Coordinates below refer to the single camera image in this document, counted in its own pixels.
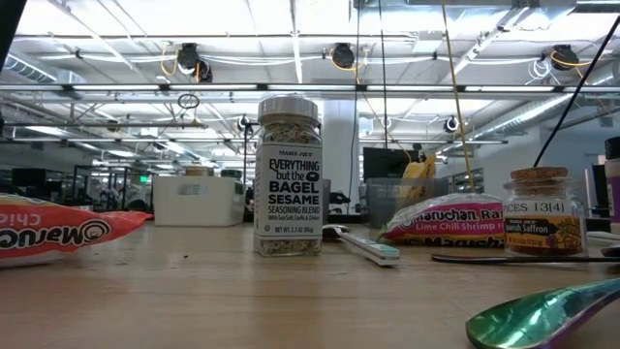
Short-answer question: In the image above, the yellow cable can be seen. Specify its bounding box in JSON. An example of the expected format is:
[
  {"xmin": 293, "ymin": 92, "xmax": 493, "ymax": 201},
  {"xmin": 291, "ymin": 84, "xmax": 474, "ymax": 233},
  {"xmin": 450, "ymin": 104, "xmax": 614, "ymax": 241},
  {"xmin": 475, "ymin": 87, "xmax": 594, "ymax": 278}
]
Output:
[{"xmin": 439, "ymin": 0, "xmax": 476, "ymax": 193}]

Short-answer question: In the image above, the silver spoon pale handle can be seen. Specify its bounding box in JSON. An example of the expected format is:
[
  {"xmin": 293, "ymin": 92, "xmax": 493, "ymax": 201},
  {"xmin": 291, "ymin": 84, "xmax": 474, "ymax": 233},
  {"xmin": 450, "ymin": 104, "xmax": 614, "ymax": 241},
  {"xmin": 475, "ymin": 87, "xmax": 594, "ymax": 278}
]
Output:
[{"xmin": 322, "ymin": 223, "xmax": 402, "ymax": 268}]

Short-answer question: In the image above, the bagel seasoning jar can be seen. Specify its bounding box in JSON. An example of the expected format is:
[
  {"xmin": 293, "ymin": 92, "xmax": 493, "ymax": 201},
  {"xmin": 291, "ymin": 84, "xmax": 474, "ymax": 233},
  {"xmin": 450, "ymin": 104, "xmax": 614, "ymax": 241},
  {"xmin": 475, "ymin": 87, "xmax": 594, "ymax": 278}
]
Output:
[{"xmin": 253, "ymin": 94, "xmax": 325, "ymax": 258}]

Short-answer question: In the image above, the grey plastic bin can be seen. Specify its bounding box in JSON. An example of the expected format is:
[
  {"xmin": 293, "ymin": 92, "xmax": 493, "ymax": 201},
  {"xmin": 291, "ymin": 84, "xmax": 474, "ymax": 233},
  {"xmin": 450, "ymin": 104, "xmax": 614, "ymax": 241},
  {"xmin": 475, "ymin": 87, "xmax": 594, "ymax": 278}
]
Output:
[
  {"xmin": 363, "ymin": 176, "xmax": 450, "ymax": 229},
  {"xmin": 320, "ymin": 177, "xmax": 333, "ymax": 225}
]

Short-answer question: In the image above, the dark metal spoon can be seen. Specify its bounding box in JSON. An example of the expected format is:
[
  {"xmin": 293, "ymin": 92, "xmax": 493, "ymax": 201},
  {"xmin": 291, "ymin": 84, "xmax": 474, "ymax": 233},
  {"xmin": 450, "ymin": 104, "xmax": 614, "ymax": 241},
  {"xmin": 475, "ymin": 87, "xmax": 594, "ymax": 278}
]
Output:
[{"xmin": 430, "ymin": 244, "xmax": 620, "ymax": 266}]

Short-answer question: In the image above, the pink green ramen packet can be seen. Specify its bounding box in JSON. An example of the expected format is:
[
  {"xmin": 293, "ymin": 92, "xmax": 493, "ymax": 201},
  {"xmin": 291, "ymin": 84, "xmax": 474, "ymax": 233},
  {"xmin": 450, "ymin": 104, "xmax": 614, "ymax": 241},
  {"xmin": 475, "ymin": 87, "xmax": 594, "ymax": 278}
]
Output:
[{"xmin": 379, "ymin": 192, "xmax": 508, "ymax": 248}]

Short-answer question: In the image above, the orange ramen packet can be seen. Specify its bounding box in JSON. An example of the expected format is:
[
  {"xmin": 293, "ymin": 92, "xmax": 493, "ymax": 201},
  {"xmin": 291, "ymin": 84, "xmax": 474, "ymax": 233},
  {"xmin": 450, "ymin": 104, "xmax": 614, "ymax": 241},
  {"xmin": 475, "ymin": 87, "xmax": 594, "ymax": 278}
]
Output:
[{"xmin": 0, "ymin": 192, "xmax": 155, "ymax": 269}]

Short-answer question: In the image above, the iridescent green spoon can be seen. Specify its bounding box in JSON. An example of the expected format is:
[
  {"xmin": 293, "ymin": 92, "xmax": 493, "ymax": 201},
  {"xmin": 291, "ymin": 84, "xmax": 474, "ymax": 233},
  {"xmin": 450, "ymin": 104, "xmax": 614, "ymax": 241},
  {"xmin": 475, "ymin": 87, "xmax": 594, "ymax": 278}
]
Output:
[{"xmin": 464, "ymin": 276, "xmax": 620, "ymax": 349}]

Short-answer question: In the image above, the yellow ramen packet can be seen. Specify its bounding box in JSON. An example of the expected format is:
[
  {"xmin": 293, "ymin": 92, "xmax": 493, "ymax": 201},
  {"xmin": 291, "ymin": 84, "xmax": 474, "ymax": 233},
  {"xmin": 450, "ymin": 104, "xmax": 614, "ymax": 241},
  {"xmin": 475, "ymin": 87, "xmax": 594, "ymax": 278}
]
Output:
[{"xmin": 399, "ymin": 153, "xmax": 437, "ymax": 200}]

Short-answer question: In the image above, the white plastic bin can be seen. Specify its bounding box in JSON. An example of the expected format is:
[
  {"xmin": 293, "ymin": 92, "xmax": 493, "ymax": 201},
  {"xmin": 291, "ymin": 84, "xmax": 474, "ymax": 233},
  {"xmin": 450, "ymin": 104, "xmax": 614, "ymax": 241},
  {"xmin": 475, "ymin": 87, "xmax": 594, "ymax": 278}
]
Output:
[{"xmin": 152, "ymin": 174, "xmax": 247, "ymax": 228}]

